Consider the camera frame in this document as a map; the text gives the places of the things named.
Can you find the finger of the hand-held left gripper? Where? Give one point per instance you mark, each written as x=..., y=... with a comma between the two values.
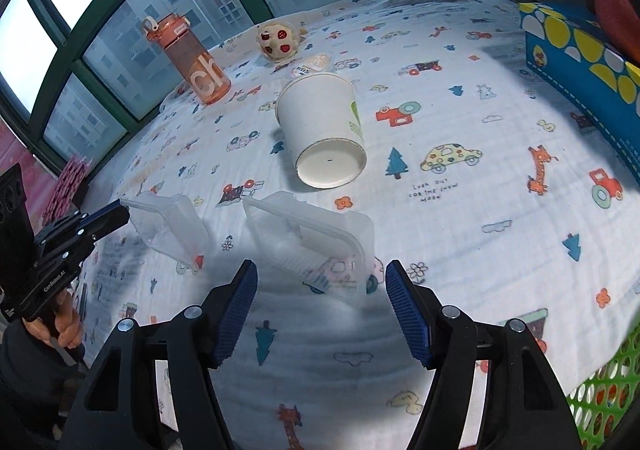
x=107, y=220

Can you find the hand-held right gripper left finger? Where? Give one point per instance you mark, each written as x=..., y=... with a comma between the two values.
x=235, y=315

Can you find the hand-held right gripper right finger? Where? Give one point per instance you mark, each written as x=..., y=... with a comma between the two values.
x=407, y=315

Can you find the clear plastic container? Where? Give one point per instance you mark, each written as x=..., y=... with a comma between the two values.
x=170, y=230

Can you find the translucent ribbed plastic container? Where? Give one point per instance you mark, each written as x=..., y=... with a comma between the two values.
x=305, y=240

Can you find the green plastic basket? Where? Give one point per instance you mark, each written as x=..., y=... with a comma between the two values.
x=610, y=395

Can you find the person's left hand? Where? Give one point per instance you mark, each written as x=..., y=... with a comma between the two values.
x=60, y=325

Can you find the pink patterned fabric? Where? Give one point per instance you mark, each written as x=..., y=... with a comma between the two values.
x=70, y=185

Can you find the printed white cloth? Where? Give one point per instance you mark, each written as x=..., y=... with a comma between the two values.
x=475, y=230

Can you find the orange water bottle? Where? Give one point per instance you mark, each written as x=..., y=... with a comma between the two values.
x=197, y=64

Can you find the white paper cup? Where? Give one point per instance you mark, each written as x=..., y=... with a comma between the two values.
x=320, y=124

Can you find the round cream plush toy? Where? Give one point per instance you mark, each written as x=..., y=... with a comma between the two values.
x=277, y=39

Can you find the small lidded sauce cup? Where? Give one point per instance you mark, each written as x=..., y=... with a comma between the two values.
x=315, y=62

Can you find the blue tissue box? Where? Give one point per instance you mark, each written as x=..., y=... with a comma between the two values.
x=565, y=59

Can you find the green window frame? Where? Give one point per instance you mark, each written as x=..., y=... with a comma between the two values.
x=100, y=14

